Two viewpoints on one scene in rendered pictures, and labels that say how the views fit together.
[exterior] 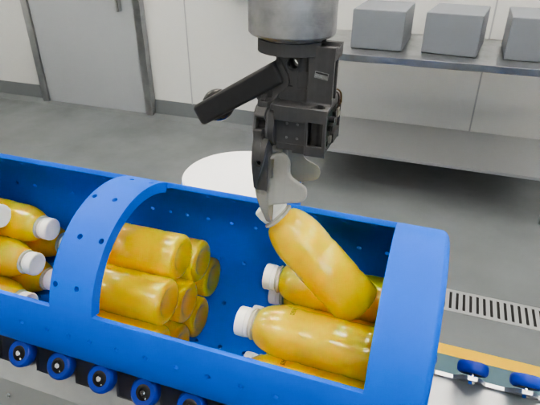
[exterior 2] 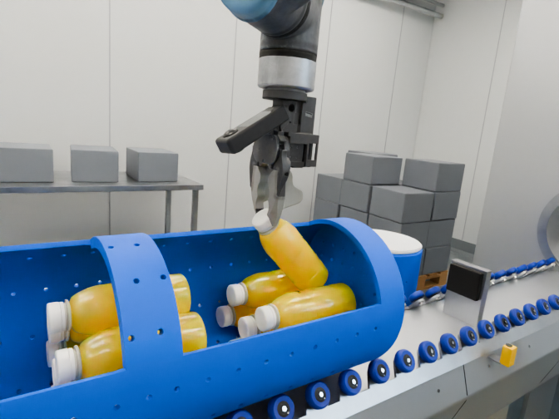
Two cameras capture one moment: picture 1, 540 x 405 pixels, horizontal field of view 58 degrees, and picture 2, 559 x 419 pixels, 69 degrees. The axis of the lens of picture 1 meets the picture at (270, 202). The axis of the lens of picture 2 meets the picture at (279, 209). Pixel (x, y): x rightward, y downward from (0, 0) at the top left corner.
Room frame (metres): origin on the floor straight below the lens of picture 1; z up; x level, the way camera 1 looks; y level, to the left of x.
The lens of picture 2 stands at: (0.13, 0.52, 1.40)
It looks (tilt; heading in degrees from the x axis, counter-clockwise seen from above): 12 degrees down; 306
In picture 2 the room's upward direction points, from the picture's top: 5 degrees clockwise
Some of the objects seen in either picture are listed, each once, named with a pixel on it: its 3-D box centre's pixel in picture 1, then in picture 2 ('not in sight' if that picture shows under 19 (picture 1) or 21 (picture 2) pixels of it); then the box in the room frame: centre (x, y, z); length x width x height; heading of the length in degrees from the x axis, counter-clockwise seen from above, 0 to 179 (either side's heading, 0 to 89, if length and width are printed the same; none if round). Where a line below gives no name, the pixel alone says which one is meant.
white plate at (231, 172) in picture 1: (241, 177); not in sight; (1.04, 0.07, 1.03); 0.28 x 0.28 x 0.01
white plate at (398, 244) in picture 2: not in sight; (381, 240); (0.64, -0.83, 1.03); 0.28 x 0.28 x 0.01
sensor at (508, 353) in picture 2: not in sight; (497, 349); (0.20, -0.53, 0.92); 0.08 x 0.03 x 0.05; 161
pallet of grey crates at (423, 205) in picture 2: not in sight; (380, 214); (1.66, -3.39, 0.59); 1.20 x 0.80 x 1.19; 160
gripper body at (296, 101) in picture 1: (296, 95); (285, 130); (0.52, -0.03, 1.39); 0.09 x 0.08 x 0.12; 70
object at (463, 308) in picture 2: not in sight; (464, 293); (0.31, -0.62, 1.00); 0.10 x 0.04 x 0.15; 161
